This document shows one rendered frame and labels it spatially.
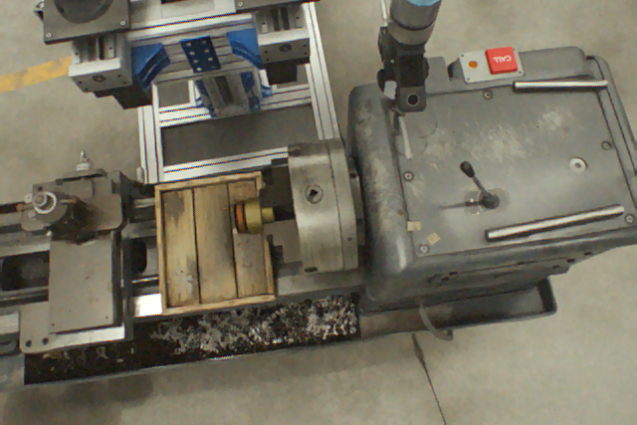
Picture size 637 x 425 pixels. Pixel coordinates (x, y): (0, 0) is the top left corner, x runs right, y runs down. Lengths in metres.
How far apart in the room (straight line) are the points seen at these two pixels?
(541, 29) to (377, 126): 1.94
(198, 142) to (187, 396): 1.06
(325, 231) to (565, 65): 0.65
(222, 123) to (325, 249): 1.31
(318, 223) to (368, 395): 1.30
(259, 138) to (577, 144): 1.42
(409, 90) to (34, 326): 1.14
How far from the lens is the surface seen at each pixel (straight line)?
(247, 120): 2.34
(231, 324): 1.74
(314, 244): 1.13
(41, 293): 1.64
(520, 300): 1.87
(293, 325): 1.70
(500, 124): 1.20
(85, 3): 1.50
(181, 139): 2.36
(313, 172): 1.13
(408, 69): 0.91
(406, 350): 2.31
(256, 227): 1.24
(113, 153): 2.68
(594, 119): 1.28
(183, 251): 1.49
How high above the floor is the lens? 2.29
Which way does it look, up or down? 72 degrees down
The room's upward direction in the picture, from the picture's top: 4 degrees counter-clockwise
